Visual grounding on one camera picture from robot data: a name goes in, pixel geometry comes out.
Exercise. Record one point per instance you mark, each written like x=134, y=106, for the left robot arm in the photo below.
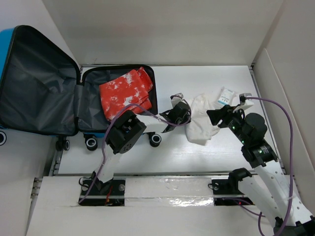
x=128, y=126

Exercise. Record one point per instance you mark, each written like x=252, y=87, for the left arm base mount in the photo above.
x=110, y=194

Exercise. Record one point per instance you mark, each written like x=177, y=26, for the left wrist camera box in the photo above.
x=176, y=98

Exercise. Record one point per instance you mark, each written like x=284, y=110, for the white tissue pack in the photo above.
x=226, y=96

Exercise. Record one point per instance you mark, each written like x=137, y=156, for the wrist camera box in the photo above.
x=245, y=102
x=176, y=98

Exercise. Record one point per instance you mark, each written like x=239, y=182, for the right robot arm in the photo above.
x=278, y=202

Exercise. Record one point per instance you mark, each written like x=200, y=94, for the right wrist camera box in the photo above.
x=245, y=102

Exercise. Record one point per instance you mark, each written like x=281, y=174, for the blue hard-shell suitcase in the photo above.
x=42, y=90

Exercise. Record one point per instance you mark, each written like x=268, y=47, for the red white patterned cloth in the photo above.
x=130, y=88

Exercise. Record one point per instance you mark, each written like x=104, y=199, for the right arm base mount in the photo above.
x=226, y=195

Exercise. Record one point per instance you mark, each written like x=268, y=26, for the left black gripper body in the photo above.
x=183, y=120

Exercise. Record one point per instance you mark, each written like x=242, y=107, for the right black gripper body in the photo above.
x=232, y=120

